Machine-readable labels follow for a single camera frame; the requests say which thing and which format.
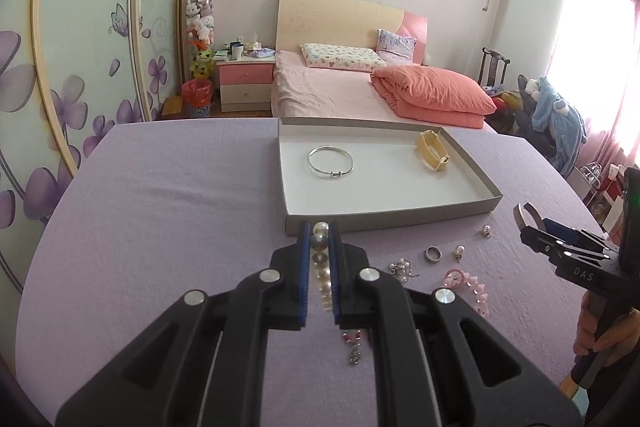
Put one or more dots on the bin with red bag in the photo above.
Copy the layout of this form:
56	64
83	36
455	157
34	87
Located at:
196	97

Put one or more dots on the blue plush robe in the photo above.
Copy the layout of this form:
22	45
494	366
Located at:
555	117

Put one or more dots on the shallow white cardboard box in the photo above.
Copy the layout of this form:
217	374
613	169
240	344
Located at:
390	187

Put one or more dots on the yellow bangle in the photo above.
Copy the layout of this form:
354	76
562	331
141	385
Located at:
429	158

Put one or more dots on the folded salmon quilt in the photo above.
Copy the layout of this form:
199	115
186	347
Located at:
430	94

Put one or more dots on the pile of colourful clothes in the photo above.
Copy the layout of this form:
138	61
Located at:
505	99

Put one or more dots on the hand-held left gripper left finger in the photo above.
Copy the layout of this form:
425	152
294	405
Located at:
302	279

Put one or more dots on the pink curtain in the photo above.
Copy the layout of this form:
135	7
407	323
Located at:
600	57

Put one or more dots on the white mug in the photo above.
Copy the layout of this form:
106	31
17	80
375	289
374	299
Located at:
237	51

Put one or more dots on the small purple pillow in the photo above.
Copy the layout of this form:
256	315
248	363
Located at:
395	46

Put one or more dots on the tissue box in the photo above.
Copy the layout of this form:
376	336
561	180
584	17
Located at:
253	46

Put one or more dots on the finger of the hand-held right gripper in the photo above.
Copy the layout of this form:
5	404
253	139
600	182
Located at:
532	237
560	229

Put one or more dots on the dark wooden chair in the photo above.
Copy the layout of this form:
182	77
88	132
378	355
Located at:
492	64

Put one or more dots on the purple folded cloth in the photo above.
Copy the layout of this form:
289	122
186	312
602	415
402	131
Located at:
262	53

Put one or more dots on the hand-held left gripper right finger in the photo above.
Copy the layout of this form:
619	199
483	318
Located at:
336	279

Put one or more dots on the bed with pink sheet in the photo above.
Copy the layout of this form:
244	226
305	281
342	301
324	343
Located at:
325	94

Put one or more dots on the pink and beige nightstand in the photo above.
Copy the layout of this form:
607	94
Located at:
245	82

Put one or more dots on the thin silver bangle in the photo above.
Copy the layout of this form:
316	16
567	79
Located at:
332	174

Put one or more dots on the person's right hand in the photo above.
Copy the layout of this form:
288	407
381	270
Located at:
584	332

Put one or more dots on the clear tube of plush toys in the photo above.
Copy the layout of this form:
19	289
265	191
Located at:
201	22

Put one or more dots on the floral sliding wardrobe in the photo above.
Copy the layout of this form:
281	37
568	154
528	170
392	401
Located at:
85	32

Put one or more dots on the patterned white pillow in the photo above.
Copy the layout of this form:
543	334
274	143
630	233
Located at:
340	57

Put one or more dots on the pearl earring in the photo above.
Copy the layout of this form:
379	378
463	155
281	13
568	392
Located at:
458	251
485	231

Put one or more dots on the small wooden stool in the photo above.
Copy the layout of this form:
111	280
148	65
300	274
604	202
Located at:
172	107

